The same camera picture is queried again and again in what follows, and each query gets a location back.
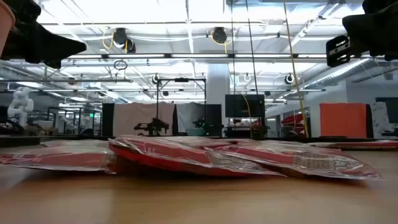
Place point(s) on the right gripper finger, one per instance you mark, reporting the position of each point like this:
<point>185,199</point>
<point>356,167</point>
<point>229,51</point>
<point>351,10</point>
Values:
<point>373,29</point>

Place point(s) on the orange plastic basket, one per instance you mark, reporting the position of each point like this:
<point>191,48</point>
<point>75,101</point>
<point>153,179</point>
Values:
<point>5,28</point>

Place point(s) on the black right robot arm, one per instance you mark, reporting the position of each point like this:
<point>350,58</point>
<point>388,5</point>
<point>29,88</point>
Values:
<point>381,4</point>

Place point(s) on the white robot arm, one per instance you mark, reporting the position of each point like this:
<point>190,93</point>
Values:
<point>20,105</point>

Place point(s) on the black background robot arm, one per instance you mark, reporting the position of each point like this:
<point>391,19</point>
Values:
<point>202,124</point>
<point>154,126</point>

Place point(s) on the orange partition panel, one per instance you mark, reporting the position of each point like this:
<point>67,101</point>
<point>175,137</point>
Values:
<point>343,119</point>

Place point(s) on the black partition panel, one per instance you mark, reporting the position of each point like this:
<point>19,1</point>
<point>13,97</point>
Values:
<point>214,115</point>
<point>108,119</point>

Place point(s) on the white patterned board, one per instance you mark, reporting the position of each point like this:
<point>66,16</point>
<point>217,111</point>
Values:
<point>381,119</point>

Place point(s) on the red storage bins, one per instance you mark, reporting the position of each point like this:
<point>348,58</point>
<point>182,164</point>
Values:
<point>292,119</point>

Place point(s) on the long ceiling light bar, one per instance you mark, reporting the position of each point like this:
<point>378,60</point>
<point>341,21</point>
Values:
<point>136,56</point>
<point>174,90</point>

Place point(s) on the beige curtain panel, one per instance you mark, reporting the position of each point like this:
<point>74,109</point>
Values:
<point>133,118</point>

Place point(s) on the black monitor screen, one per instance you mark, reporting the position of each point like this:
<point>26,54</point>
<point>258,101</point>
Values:
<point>239,105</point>

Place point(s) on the cluttered black cart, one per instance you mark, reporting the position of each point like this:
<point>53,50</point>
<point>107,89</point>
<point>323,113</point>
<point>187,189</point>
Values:
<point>245,130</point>

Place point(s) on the white square column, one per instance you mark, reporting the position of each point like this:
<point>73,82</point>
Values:
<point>217,84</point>

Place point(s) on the white curtain panel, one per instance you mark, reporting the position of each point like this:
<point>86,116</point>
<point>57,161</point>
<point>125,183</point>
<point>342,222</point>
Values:
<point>186,115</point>

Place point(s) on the teal box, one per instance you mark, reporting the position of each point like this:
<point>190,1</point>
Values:
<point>194,132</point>

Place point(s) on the silver ceiling duct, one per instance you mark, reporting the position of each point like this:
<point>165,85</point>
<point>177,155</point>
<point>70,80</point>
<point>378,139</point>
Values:
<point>342,73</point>

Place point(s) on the black cage frame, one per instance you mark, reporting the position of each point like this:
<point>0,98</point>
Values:
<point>74,108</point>

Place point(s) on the dark wall screen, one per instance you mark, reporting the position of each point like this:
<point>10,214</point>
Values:
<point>392,109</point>

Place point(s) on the black gantry frame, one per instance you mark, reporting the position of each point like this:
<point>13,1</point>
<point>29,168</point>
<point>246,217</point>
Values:
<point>182,80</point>

